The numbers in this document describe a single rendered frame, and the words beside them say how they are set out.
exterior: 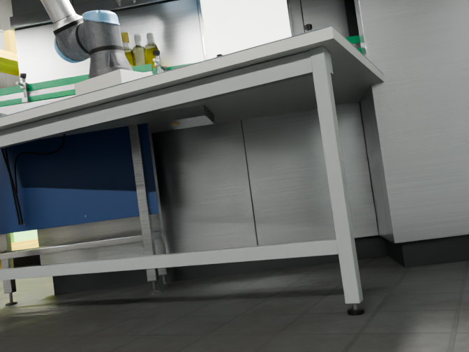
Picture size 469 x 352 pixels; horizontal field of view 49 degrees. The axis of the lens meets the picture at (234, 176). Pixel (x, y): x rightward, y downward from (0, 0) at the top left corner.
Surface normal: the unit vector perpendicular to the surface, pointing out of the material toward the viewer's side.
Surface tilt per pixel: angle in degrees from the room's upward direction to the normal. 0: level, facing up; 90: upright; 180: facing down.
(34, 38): 90
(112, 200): 90
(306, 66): 90
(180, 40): 90
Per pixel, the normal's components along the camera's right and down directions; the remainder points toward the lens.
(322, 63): -0.44, 0.01
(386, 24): -0.12, -0.04
